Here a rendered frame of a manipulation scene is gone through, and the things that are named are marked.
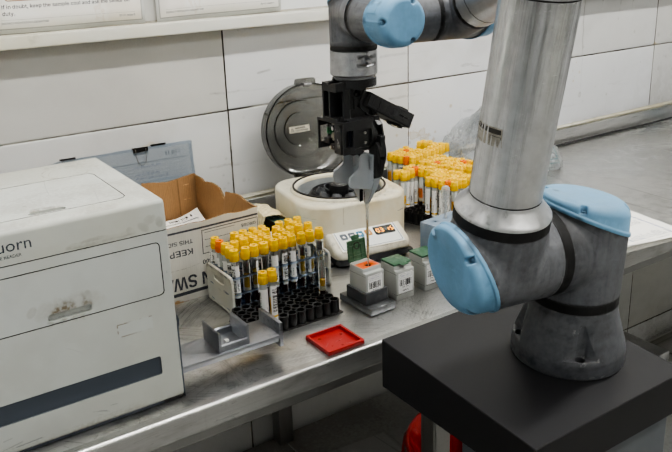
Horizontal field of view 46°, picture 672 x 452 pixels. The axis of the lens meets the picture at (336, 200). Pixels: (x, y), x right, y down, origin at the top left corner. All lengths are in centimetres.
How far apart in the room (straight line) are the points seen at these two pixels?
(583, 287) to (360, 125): 43
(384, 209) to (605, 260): 68
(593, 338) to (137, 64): 106
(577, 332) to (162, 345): 55
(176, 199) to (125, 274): 66
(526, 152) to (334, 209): 74
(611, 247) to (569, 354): 15
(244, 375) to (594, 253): 54
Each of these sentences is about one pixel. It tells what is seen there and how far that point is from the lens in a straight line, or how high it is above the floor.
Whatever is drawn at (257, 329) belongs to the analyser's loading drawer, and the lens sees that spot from 124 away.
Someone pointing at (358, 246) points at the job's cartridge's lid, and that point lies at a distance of 138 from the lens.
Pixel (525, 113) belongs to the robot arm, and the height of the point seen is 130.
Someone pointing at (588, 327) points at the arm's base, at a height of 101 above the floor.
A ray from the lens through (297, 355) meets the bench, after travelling 125.
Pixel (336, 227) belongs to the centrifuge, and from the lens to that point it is 157.
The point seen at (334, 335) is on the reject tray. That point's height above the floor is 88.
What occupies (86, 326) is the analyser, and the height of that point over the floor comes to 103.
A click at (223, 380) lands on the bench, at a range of 120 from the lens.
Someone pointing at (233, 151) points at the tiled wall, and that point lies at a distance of 181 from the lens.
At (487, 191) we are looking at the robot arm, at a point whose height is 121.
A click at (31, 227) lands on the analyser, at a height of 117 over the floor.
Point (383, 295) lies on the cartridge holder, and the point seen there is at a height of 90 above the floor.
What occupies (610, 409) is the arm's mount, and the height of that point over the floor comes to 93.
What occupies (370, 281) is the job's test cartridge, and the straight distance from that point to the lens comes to 135.
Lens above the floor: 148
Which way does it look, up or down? 18 degrees down
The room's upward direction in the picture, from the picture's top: 2 degrees counter-clockwise
